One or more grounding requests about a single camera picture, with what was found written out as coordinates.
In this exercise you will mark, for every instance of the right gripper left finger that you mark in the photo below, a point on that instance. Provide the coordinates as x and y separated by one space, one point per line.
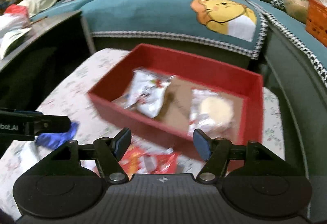
108 153

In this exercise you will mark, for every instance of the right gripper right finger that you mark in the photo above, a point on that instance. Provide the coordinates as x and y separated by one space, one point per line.
215 153

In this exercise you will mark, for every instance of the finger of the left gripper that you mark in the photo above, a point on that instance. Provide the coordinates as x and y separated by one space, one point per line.
53 124

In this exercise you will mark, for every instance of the blue foil snack packet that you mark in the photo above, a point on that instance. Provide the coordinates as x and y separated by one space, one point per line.
54 140

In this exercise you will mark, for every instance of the red Trolli candy bag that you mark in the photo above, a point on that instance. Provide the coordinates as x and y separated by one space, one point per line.
140 161

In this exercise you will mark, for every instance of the round white rice cake pack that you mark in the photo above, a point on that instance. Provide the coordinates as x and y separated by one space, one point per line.
211 113

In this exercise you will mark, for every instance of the white cartoon snack packet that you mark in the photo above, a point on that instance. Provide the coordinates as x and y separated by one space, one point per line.
145 93

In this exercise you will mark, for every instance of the floral tablecloth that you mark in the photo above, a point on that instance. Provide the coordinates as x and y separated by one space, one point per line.
70 98

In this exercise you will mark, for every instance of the red cardboard box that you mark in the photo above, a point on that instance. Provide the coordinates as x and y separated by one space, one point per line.
188 71

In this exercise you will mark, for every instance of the white papers on side table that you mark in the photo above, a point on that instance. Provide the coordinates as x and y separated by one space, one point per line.
15 24

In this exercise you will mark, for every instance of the green sofa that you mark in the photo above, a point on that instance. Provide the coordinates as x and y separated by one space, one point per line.
297 75

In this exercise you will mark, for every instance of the teal sofa cover with lion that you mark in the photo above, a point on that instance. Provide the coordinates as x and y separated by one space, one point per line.
233 25

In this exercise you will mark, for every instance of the orange plastic basket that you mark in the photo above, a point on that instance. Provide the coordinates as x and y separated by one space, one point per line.
316 23

